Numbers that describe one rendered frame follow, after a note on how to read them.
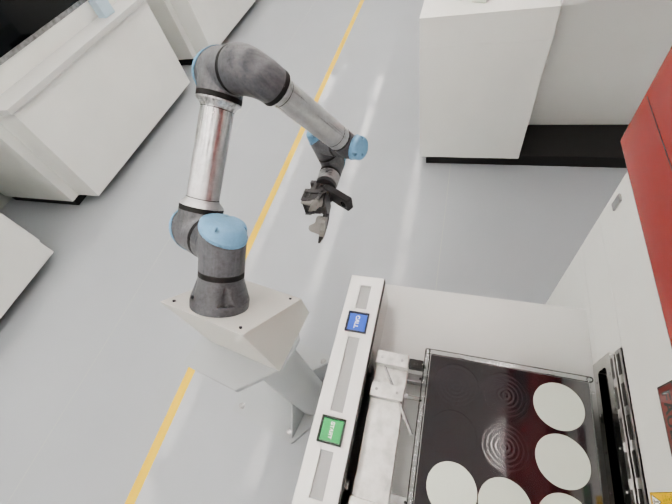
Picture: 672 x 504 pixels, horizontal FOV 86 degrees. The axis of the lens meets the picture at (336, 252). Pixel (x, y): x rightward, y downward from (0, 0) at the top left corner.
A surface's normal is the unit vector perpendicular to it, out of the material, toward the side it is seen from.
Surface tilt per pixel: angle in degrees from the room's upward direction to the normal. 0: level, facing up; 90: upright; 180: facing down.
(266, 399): 0
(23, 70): 90
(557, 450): 0
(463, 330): 0
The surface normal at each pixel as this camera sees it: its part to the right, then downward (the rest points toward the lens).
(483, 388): -0.19, -0.57
